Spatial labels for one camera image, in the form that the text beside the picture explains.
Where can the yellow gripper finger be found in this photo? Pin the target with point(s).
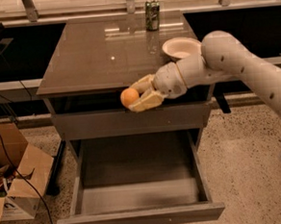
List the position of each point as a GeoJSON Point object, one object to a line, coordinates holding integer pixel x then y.
{"type": "Point", "coordinates": [143, 84]}
{"type": "Point", "coordinates": [150, 99]}

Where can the open grey middle drawer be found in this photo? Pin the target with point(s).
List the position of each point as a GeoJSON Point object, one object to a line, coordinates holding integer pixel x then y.
{"type": "Point", "coordinates": [141, 179]}

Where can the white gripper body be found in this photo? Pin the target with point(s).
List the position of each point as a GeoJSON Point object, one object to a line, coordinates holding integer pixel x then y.
{"type": "Point", "coordinates": [168, 80]}

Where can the grey top drawer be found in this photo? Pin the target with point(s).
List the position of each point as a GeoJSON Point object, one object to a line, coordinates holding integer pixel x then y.
{"type": "Point", "coordinates": [123, 123]}

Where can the white paper bowl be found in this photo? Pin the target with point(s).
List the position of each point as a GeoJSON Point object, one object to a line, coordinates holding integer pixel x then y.
{"type": "Point", "coordinates": [181, 47]}

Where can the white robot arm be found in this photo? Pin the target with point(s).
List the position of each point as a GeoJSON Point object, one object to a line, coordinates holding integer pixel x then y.
{"type": "Point", "coordinates": [221, 57]}

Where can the green soda can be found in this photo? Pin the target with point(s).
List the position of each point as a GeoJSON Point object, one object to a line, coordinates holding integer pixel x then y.
{"type": "Point", "coordinates": [152, 13]}

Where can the cardboard box with items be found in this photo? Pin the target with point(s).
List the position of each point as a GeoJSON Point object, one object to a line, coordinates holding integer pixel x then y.
{"type": "Point", "coordinates": [24, 174]}

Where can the orange fruit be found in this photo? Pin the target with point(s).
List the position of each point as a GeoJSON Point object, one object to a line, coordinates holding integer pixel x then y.
{"type": "Point", "coordinates": [128, 96]}

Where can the grey drawer cabinet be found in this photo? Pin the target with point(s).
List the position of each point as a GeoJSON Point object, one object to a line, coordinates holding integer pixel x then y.
{"type": "Point", "coordinates": [96, 58]}

